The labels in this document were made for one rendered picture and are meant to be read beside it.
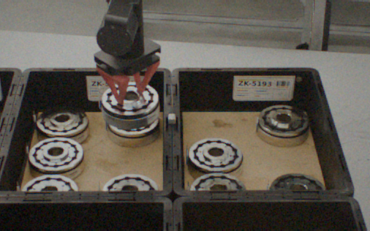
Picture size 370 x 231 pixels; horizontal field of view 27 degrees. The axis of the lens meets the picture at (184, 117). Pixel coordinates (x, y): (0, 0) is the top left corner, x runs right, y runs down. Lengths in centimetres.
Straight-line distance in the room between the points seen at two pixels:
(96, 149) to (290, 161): 38
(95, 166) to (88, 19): 232
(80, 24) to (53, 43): 157
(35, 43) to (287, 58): 68
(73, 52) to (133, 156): 66
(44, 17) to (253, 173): 246
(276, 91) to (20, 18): 235
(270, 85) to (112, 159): 36
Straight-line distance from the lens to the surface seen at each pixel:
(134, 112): 136
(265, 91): 162
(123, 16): 120
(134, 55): 131
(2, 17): 385
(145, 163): 150
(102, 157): 152
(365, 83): 203
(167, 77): 156
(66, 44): 215
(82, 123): 156
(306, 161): 152
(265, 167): 150
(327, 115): 148
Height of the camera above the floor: 176
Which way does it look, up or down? 35 degrees down
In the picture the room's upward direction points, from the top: 1 degrees clockwise
